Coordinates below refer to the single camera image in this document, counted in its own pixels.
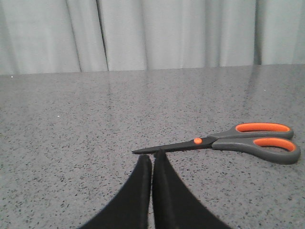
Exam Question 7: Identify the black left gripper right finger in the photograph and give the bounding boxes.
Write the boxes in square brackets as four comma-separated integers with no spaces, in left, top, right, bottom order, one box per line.
[152,149,229,229]

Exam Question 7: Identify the grey white curtain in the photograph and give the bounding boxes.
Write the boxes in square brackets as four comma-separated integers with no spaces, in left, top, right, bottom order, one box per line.
[0,0,305,74]

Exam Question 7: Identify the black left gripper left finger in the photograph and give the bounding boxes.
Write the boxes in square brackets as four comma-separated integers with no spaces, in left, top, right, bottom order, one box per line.
[81,156,152,229]

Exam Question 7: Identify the grey orange handled scissors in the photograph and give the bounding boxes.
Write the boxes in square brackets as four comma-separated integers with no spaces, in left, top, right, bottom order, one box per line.
[133,122,301,165]

